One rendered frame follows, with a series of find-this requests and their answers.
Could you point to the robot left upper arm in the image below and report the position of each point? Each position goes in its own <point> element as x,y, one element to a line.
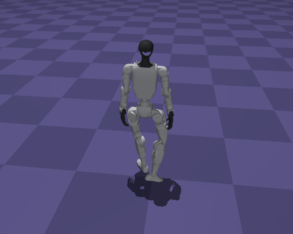
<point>126,78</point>

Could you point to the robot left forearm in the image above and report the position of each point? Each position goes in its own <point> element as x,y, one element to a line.
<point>123,102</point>

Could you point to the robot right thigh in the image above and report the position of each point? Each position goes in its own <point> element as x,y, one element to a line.
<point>161,127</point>

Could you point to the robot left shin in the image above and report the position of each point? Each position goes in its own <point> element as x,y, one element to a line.
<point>141,150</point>

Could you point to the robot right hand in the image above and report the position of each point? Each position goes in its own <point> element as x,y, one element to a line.
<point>170,118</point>

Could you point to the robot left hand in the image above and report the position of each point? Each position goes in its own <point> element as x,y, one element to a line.
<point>123,117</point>

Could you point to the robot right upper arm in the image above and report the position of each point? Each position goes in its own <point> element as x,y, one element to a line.
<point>163,72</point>

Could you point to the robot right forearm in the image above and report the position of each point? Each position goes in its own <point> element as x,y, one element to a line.
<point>168,101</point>

